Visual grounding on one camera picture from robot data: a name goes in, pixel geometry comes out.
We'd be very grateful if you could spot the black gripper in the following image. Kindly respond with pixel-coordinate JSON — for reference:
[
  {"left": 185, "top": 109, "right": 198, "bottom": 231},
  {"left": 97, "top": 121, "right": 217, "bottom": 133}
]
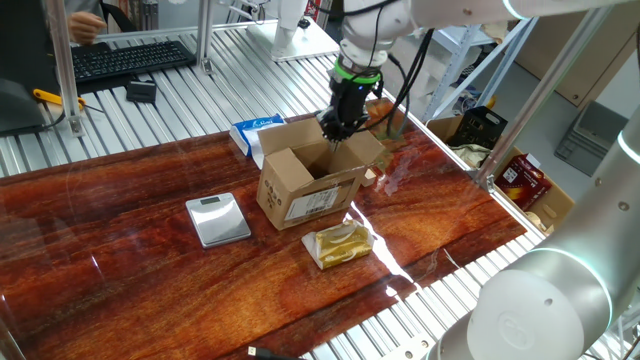
[{"left": 318, "top": 78, "right": 380, "bottom": 154}]

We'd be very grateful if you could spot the brown cardboard box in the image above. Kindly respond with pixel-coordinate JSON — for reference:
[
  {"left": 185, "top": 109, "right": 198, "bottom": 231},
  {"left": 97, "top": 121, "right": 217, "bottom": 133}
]
[{"left": 256, "top": 117, "right": 386, "bottom": 231}]

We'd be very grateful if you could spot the red product box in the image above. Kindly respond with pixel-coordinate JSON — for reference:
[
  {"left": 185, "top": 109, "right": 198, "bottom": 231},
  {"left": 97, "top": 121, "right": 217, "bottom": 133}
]
[{"left": 494, "top": 153, "right": 554, "bottom": 212}]

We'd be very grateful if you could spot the large open cardboard carton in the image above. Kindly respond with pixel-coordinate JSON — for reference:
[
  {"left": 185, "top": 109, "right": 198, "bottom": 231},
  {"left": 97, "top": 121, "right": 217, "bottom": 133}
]
[{"left": 424, "top": 114, "right": 576, "bottom": 234}]

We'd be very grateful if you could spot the person's bare hand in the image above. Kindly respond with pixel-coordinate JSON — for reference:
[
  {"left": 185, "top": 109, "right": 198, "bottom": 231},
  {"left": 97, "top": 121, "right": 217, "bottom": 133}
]
[{"left": 67, "top": 10, "right": 109, "bottom": 47}]

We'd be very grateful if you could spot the blue tissue pack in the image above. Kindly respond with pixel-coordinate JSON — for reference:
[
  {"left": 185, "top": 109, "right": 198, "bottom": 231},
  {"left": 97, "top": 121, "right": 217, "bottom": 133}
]
[{"left": 229, "top": 113, "right": 287, "bottom": 170}]

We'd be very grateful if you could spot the white stand on metal plate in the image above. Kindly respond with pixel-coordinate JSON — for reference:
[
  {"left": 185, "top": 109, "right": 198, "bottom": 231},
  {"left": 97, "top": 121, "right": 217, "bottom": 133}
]
[{"left": 244, "top": 0, "right": 341, "bottom": 64}]

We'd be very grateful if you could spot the yellow packet in plastic wrap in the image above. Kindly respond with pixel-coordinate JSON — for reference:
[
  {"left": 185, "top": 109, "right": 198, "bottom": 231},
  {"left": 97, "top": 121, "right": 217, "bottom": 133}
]
[{"left": 301, "top": 218, "right": 375, "bottom": 271}]

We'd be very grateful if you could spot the white metal shelf rack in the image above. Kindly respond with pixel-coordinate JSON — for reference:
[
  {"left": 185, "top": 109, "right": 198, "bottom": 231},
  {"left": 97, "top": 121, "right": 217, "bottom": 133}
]
[{"left": 422, "top": 17, "right": 539, "bottom": 124}]

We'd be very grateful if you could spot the beige cloth bundle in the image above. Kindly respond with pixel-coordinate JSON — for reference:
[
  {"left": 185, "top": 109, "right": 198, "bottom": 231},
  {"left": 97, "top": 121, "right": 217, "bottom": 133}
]
[{"left": 452, "top": 143, "right": 494, "bottom": 169}]

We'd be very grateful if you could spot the silver digital scale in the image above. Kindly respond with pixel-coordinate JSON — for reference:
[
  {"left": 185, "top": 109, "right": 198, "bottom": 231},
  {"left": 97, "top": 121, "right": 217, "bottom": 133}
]
[{"left": 185, "top": 192, "right": 253, "bottom": 250}]

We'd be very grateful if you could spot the small black flat device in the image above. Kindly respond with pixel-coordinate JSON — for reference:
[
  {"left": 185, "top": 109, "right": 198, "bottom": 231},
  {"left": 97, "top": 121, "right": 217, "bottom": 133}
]
[{"left": 125, "top": 79, "right": 158, "bottom": 105}]

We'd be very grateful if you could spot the black keyboard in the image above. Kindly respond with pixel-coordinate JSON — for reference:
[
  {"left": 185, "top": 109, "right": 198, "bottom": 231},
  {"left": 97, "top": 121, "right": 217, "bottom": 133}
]
[{"left": 69, "top": 39, "right": 197, "bottom": 85}]

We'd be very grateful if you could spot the wood grain table mat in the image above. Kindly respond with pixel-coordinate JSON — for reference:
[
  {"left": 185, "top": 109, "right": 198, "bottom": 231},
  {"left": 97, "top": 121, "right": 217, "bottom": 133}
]
[{"left": 0, "top": 97, "right": 529, "bottom": 360}]

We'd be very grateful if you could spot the grey equipment case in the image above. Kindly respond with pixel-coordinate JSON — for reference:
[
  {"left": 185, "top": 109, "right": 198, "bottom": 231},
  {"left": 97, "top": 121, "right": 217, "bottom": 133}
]
[{"left": 553, "top": 101, "right": 629, "bottom": 176}]

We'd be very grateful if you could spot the light wooden cabinet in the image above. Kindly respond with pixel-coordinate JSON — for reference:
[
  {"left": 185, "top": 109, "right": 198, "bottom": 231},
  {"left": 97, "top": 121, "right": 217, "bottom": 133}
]
[{"left": 514, "top": 17, "right": 640, "bottom": 109}]

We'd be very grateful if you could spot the black monitor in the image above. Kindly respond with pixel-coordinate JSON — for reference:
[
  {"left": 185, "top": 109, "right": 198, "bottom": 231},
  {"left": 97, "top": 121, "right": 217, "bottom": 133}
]
[{"left": 0, "top": 0, "right": 66, "bottom": 136}]

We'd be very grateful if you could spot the aluminium frame post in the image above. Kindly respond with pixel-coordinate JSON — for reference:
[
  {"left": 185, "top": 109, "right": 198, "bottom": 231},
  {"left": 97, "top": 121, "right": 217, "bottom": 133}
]
[
  {"left": 195, "top": 0, "right": 217, "bottom": 75},
  {"left": 43, "top": 0, "right": 86, "bottom": 137},
  {"left": 472, "top": 0, "right": 619, "bottom": 194}
]

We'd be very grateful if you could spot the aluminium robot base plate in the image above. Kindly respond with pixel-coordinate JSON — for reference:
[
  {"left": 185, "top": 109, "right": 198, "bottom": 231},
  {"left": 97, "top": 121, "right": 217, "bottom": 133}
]
[{"left": 378, "top": 332, "right": 439, "bottom": 360}]

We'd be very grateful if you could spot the yellow handled tool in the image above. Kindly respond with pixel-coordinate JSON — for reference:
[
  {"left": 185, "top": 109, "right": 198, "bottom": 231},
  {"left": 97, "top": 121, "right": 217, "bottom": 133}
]
[{"left": 32, "top": 88, "right": 87, "bottom": 111}]

